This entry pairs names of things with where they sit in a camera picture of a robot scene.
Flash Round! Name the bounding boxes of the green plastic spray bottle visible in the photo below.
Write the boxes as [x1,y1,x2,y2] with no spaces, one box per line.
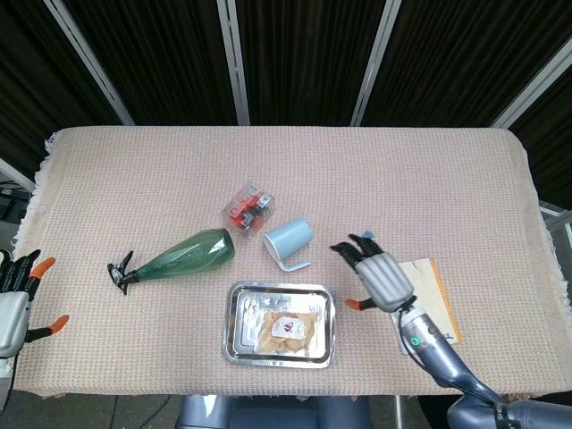
[106,227,237,296]

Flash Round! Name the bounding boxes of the blue-grey robot torso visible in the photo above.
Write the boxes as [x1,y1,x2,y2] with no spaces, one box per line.
[178,395,372,429]

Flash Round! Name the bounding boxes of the silver metal tray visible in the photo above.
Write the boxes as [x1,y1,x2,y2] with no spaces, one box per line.
[222,280,337,368]

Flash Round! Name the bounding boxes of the cream book with orange edge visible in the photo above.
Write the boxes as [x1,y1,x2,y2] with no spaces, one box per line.
[391,257,461,357]

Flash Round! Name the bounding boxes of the light blue plastic mug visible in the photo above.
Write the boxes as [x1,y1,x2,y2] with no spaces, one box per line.
[262,217,314,273]

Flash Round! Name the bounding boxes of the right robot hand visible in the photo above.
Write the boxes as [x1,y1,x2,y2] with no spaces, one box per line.
[329,234,416,313]

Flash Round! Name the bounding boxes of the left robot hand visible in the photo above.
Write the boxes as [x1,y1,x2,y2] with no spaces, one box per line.
[0,248,71,358]

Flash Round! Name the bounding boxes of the dark pleated curtain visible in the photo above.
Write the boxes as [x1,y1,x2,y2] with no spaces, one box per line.
[0,0,572,206]

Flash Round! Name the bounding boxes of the beige woven tablecloth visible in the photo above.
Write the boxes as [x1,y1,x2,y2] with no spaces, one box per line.
[11,126,572,401]

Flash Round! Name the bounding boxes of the grey metal frame post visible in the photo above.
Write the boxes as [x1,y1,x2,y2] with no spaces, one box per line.
[490,38,572,130]
[217,0,250,126]
[44,0,135,126]
[350,0,402,127]

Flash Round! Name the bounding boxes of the brown snack packet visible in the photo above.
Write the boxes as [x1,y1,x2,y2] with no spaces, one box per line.
[253,310,322,358]

